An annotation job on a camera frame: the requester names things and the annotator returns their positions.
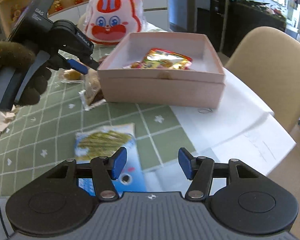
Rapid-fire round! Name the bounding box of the clear bag brown bread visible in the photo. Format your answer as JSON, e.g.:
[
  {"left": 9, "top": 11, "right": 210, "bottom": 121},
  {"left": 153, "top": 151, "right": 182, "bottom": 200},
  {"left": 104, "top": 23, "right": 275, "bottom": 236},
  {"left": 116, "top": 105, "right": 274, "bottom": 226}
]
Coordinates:
[{"left": 79, "top": 68, "right": 106, "bottom": 111}]

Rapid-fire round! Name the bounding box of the small gold wrapped candy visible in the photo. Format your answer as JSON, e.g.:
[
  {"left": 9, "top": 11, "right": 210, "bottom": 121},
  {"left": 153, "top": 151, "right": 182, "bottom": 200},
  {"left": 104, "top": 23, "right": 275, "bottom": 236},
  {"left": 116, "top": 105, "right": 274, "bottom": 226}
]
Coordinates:
[{"left": 58, "top": 69, "right": 84, "bottom": 84}]

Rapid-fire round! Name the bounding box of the dark gloved left hand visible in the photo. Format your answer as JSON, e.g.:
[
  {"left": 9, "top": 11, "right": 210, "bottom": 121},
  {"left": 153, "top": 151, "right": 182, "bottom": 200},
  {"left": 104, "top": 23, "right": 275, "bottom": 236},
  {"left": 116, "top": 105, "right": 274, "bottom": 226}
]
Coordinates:
[{"left": 0, "top": 41, "right": 51, "bottom": 106}]

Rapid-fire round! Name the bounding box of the white paper sheet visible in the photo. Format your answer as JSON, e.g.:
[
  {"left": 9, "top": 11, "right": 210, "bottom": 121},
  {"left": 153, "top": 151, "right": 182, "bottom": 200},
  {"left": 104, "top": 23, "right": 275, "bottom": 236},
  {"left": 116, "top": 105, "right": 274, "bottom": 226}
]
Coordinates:
[{"left": 171, "top": 70, "right": 296, "bottom": 175}]

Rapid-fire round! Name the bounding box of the blue seaweed snack packet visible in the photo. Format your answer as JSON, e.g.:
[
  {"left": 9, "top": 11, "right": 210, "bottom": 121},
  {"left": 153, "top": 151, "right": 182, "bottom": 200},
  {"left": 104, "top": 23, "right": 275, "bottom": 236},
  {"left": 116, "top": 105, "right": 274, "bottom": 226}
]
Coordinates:
[{"left": 75, "top": 123, "right": 146, "bottom": 195}]

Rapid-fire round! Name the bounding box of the pink cardboard box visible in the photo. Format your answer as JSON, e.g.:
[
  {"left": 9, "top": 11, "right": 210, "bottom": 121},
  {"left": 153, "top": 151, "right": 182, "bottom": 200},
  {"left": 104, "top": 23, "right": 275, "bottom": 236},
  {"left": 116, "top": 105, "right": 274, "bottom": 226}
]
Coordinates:
[{"left": 97, "top": 32, "right": 225, "bottom": 109}]

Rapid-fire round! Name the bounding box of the green grid tablecloth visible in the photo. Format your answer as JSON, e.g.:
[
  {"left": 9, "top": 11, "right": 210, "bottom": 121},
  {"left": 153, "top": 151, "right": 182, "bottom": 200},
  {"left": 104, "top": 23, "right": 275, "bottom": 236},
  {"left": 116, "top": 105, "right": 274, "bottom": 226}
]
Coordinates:
[{"left": 0, "top": 22, "right": 198, "bottom": 198}]

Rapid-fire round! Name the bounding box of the beige chair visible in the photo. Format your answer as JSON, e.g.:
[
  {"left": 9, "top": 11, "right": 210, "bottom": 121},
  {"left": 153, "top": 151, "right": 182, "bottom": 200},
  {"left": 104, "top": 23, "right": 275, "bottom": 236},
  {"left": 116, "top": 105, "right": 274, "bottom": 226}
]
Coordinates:
[{"left": 225, "top": 27, "right": 300, "bottom": 132}]

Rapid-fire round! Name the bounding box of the white scalloped paper bag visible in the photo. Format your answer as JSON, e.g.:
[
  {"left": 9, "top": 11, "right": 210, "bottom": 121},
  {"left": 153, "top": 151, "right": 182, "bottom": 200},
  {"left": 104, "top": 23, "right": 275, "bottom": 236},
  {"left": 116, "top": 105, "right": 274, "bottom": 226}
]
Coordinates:
[{"left": 0, "top": 106, "right": 19, "bottom": 134}]

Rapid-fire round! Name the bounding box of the black cabinet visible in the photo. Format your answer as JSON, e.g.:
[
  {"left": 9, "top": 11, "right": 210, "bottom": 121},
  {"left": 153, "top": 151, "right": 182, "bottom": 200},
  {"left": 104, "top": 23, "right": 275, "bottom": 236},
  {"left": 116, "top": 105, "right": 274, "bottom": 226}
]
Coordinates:
[{"left": 197, "top": 0, "right": 286, "bottom": 57}]

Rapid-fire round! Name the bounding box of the rabbit face snack bag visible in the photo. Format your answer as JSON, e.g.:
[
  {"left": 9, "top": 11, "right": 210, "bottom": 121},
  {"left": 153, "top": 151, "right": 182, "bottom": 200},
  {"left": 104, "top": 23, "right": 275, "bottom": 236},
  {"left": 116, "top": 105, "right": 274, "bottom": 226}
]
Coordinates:
[{"left": 83, "top": 0, "right": 145, "bottom": 45}]

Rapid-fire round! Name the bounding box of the red yellow snack bag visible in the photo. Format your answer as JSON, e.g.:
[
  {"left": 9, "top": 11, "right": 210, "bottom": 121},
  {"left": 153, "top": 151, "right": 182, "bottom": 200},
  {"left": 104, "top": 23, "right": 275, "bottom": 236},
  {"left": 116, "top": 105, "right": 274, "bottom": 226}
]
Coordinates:
[{"left": 123, "top": 48, "right": 192, "bottom": 70}]

